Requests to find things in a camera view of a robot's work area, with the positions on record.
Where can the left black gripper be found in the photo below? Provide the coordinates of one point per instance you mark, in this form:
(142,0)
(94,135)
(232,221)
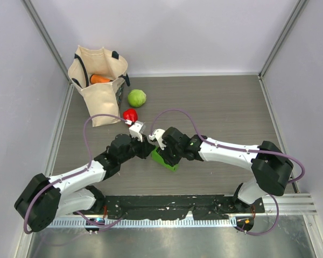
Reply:
(145,147)

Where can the green paper box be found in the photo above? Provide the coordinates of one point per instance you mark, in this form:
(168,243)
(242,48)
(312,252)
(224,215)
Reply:
(157,158)

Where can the green cabbage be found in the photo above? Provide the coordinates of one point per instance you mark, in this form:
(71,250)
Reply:
(136,98)

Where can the white slotted cable duct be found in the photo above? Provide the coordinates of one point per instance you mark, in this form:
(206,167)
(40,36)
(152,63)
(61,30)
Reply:
(79,222)

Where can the orange carrot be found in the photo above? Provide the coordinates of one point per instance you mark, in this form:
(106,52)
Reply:
(95,78)

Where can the beige canvas tote bag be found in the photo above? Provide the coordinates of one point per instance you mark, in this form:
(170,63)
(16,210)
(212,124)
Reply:
(102,100)

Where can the red bell pepper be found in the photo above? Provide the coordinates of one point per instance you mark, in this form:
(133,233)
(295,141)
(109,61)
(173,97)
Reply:
(130,114)

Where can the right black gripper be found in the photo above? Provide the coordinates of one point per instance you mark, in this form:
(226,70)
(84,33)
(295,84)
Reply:
(169,160)

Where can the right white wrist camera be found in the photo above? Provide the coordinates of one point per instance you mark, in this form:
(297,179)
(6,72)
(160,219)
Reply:
(156,136)

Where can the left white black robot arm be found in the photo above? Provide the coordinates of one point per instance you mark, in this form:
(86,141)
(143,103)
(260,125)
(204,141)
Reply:
(45,198)

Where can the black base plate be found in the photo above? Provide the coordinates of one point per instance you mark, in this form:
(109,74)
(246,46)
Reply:
(170,207)

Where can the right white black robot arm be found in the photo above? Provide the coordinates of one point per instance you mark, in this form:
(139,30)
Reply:
(271,171)

